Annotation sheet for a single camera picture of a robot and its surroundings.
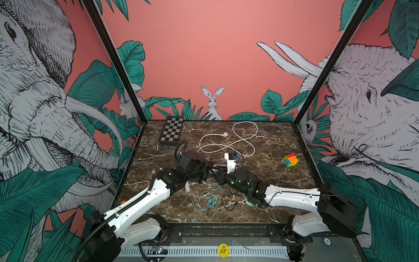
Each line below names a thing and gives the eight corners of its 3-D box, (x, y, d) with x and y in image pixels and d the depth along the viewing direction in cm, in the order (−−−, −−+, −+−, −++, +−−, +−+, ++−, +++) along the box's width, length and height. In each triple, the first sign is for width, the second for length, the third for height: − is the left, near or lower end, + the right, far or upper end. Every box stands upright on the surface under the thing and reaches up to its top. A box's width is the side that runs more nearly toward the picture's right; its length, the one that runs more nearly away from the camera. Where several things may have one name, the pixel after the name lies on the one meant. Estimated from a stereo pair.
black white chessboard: (160, 145, 107) (159, 143, 105) (167, 119, 123) (166, 117, 121) (178, 146, 107) (177, 143, 105) (183, 120, 123) (182, 117, 121)
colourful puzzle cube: (286, 167, 99) (290, 163, 95) (282, 159, 103) (285, 155, 98) (295, 165, 100) (299, 161, 96) (291, 158, 104) (294, 153, 99)
